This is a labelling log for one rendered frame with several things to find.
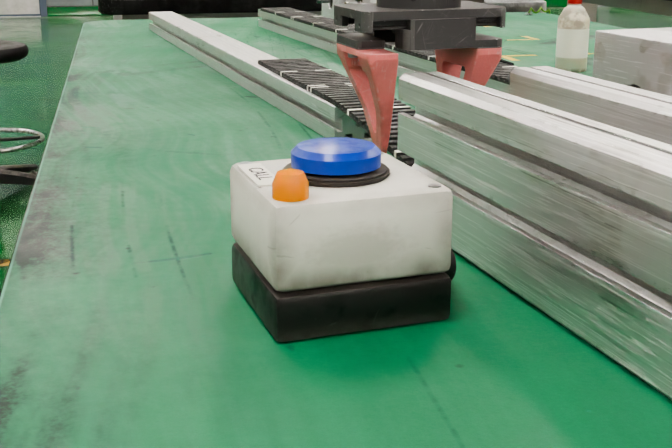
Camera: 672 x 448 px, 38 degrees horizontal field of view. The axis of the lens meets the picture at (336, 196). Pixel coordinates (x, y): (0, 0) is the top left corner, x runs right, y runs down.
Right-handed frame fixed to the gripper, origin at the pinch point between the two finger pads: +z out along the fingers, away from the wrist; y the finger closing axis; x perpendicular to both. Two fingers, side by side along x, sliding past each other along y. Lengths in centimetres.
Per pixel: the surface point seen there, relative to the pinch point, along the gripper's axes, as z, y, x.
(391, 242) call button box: -1.6, -12.2, -25.5
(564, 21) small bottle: -3, 36, 40
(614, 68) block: -4.7, 13.7, -3.1
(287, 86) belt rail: -0.2, -2.5, 23.7
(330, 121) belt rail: 1.2, -1.8, 13.4
